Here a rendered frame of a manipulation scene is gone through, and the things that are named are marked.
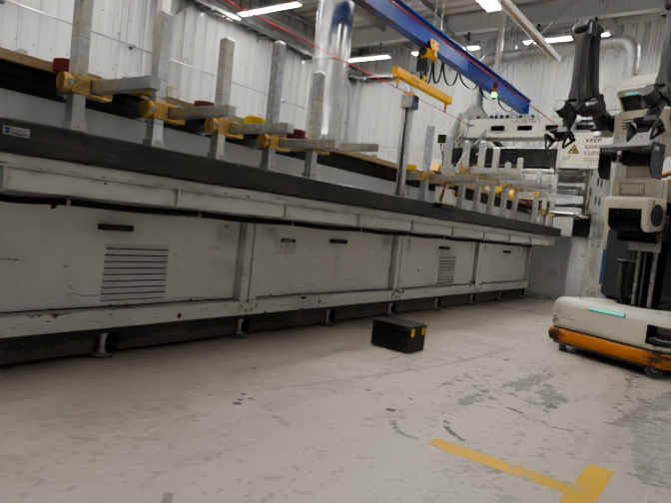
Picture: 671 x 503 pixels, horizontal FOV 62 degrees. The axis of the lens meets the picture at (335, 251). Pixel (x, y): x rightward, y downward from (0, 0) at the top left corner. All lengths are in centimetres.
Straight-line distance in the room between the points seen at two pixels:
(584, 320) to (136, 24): 903
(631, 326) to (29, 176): 246
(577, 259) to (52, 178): 484
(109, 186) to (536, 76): 1182
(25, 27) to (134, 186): 798
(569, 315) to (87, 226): 226
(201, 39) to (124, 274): 963
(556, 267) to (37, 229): 488
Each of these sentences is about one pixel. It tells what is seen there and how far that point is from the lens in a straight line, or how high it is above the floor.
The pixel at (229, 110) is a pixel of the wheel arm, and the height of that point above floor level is 81.
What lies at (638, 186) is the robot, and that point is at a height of 86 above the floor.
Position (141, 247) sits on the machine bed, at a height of 38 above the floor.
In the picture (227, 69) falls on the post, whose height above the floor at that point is 100.
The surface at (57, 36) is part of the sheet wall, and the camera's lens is 989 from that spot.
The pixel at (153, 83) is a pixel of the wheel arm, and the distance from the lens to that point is 148.
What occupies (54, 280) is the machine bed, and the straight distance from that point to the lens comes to 195.
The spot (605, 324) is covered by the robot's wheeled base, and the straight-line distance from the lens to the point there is 297.
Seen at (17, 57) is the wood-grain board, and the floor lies 89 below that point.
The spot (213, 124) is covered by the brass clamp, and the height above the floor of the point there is 81.
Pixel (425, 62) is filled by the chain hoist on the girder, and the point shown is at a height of 296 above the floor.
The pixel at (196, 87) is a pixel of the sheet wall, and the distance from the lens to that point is 1128.
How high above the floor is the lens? 54
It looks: 3 degrees down
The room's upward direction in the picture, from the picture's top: 6 degrees clockwise
